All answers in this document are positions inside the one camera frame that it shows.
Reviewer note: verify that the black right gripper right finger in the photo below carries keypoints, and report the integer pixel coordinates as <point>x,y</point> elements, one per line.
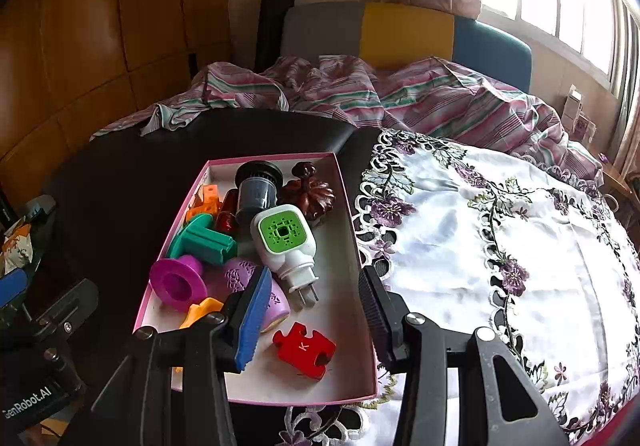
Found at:
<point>499,405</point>

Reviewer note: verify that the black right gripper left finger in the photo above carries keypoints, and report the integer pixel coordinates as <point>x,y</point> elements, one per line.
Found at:
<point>169,389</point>

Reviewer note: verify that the yellow orange plastic toy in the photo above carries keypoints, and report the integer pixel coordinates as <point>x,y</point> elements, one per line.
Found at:
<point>198,311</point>

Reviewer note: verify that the magenta plastic spool toy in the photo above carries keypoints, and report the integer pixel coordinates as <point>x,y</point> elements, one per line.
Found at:
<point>178,282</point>

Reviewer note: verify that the red puzzle piece letter K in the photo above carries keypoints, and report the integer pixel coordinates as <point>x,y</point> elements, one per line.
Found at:
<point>308,353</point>

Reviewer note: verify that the green plastic spool toy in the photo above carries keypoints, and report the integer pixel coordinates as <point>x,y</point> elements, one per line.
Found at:
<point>199,239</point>

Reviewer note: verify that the orange cube block piece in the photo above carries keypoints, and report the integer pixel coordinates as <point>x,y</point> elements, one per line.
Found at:
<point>206,201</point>

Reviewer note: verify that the white green plug-in device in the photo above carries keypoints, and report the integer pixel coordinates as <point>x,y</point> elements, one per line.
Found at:
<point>285,244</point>

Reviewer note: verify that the dark red wooden pumpkin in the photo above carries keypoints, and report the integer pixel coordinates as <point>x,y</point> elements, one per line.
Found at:
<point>314,197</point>

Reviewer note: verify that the white floral embroidered tablecloth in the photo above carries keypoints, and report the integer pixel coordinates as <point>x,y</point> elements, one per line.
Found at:
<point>471,237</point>

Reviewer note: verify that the pink white cardboard box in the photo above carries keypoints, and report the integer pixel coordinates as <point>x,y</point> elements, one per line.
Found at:
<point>351,373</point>

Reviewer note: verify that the pink striped bedsheet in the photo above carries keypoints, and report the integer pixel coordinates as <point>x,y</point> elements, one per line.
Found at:
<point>433,96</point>

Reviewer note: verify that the grey yellow blue headboard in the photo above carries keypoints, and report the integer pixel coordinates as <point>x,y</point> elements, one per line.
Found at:
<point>390,36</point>

